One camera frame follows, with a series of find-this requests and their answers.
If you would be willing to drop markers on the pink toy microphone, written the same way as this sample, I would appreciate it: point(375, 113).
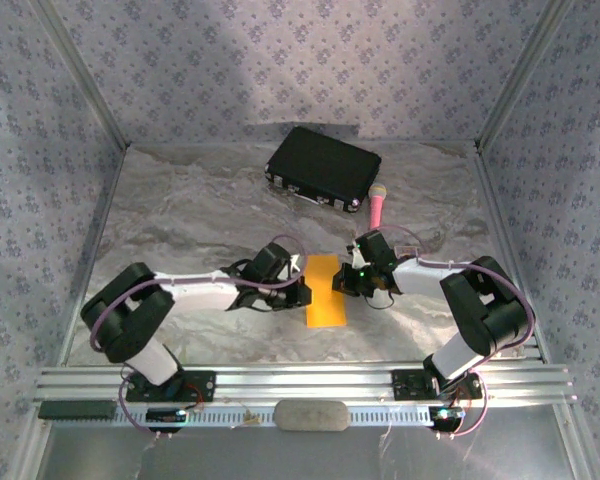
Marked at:
point(376, 210)

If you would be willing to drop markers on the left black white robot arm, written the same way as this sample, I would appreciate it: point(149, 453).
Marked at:
point(130, 310)

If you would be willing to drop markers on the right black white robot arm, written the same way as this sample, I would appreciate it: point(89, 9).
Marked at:
point(485, 310)

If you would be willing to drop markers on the small circuit board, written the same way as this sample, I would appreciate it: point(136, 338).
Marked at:
point(162, 415)
point(447, 414)

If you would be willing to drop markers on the orange paper sheet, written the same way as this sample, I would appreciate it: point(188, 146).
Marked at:
point(325, 300)

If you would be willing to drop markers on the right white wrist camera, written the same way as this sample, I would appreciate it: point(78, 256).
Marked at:
point(358, 256)

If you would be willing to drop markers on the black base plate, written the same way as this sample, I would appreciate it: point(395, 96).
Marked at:
point(410, 385)
point(200, 387)

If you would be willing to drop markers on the grey oval pad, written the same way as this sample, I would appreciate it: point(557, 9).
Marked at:
point(311, 416)

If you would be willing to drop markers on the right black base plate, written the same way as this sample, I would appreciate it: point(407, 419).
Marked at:
point(410, 385)

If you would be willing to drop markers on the black hard case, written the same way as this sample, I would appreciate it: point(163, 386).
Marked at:
point(325, 165)

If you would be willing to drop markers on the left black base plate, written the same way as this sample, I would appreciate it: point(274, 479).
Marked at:
point(200, 387)

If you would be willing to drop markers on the small tan tag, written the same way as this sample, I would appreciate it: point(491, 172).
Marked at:
point(251, 419)

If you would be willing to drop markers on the right small circuit board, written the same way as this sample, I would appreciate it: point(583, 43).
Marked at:
point(447, 414)

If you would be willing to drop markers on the aluminium side frame rail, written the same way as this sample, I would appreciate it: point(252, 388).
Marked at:
point(106, 200)
point(492, 200)

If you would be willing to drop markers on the left small circuit board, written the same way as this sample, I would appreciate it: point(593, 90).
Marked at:
point(162, 415)

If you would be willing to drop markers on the aluminium corner post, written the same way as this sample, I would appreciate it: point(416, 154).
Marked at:
point(520, 75)
point(85, 75)

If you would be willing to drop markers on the aluminium mounting rail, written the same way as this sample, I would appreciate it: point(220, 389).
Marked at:
point(300, 382)

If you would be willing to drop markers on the small patterned card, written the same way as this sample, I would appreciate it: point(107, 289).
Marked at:
point(409, 251)

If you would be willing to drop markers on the black flat bar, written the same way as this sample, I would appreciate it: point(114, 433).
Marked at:
point(75, 410)

